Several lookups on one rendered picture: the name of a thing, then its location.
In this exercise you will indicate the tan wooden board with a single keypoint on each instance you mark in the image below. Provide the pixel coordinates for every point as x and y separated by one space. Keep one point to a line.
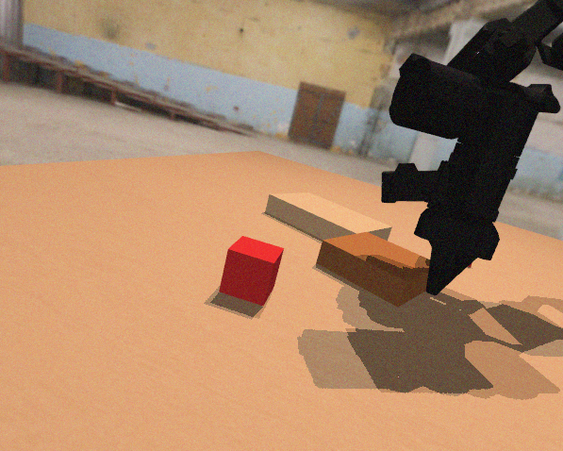
322 218

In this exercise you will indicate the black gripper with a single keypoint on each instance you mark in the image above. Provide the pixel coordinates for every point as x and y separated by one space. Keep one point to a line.
460 226

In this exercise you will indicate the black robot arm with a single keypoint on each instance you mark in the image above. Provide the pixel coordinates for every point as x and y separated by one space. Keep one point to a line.
472 99

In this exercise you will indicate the brown square block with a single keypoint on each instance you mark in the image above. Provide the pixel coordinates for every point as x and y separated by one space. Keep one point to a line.
383 268

